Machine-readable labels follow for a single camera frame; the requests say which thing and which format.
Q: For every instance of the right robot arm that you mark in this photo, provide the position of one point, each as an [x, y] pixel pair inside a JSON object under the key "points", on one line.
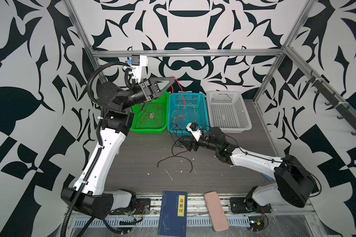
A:
{"points": [[293, 184]]}

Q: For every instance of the wall hook rail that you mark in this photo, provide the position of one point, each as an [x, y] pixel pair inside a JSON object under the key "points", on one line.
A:
{"points": [[334, 99]]}

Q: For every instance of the blue book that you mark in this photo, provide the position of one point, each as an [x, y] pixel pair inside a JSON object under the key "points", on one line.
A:
{"points": [[173, 214]]}

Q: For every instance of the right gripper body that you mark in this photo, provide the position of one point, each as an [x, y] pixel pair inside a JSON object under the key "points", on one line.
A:
{"points": [[204, 143]]}

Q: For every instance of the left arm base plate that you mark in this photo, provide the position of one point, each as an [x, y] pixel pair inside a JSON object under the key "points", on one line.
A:
{"points": [[139, 206]]}

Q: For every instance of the small circuit board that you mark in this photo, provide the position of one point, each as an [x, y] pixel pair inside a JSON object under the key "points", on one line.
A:
{"points": [[257, 223]]}

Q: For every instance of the pink case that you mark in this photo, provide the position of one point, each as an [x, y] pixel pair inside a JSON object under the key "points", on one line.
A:
{"points": [[216, 212]]}

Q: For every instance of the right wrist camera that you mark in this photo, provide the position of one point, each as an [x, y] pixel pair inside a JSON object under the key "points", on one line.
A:
{"points": [[195, 130]]}

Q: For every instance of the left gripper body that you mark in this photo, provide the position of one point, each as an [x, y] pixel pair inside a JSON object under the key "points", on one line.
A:
{"points": [[146, 95]]}

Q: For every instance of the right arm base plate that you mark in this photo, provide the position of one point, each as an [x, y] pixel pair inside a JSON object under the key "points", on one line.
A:
{"points": [[247, 204]]}

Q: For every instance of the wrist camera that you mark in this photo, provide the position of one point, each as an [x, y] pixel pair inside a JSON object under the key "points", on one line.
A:
{"points": [[136, 68], [195, 130]]}

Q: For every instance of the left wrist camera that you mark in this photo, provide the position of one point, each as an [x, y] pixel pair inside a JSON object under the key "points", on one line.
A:
{"points": [[136, 68]]}

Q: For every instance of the teal plastic basket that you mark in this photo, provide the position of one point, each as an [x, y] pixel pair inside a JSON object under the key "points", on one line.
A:
{"points": [[185, 108]]}

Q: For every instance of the green plastic basket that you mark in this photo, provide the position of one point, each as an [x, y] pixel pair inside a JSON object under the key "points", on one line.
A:
{"points": [[142, 124]]}

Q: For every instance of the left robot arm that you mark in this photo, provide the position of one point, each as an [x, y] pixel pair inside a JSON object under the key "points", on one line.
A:
{"points": [[87, 195]]}

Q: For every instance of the white plastic basket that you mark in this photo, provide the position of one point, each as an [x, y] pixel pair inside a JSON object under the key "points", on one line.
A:
{"points": [[227, 111]]}

